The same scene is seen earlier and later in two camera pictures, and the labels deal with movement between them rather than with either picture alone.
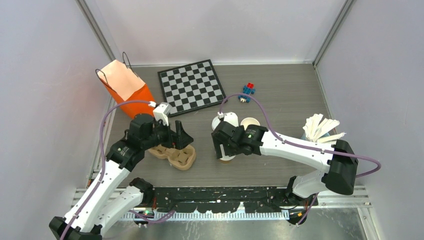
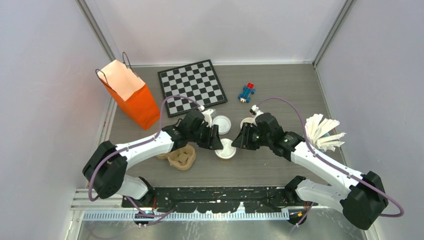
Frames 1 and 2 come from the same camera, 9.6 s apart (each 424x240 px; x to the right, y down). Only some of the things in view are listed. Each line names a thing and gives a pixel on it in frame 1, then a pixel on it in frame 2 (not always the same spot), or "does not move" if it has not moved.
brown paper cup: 247,121 does not move
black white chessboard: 191,87 does not move
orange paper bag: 127,86 does not move
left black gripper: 180,137 → 212,141
